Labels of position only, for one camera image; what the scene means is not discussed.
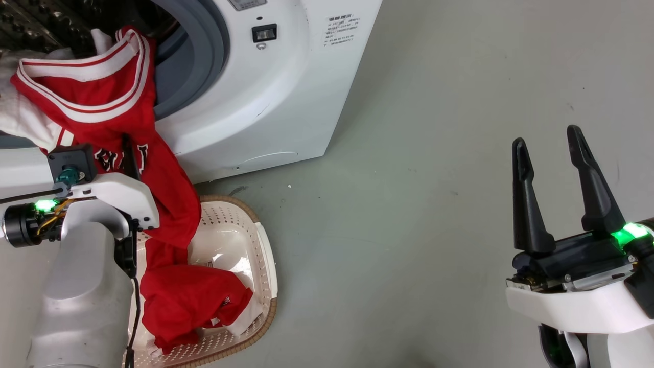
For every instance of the round filter cover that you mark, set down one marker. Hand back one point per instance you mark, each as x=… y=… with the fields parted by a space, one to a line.
x=268 y=161

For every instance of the white fabric garment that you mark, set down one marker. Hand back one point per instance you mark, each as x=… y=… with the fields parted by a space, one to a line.
x=25 y=120

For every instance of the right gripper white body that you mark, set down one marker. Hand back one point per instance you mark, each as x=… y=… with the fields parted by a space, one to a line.
x=577 y=306

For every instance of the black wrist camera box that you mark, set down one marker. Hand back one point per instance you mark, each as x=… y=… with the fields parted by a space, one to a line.
x=71 y=156

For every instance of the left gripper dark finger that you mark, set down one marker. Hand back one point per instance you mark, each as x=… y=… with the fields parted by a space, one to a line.
x=130 y=158

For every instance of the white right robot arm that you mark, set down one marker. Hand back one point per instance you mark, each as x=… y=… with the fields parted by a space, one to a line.
x=618 y=352

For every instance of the red basketball jersey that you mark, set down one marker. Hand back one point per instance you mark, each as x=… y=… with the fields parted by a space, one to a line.
x=168 y=204

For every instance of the grey rubber door gasket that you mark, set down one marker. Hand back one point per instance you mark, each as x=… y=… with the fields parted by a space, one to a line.
x=204 y=56

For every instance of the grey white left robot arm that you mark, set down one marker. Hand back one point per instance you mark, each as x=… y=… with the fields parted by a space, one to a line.
x=82 y=296

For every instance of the grey warning sticker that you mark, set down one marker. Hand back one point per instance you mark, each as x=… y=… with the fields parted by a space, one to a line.
x=248 y=3

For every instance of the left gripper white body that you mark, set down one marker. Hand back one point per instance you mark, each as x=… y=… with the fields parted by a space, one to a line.
x=120 y=191

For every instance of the cream perforated laundry basket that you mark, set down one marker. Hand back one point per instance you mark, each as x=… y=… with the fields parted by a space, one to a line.
x=230 y=240

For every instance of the black door latch socket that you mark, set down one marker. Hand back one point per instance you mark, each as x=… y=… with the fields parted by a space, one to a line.
x=264 y=33

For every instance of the steel washing machine drum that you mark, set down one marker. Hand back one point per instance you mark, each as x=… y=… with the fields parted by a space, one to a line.
x=46 y=25

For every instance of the printed text sticker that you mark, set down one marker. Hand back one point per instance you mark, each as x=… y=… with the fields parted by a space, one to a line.
x=342 y=30

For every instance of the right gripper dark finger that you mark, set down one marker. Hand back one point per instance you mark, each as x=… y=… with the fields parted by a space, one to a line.
x=529 y=220
x=595 y=199

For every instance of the white front-load washing machine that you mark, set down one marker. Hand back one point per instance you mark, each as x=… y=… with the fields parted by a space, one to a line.
x=286 y=92

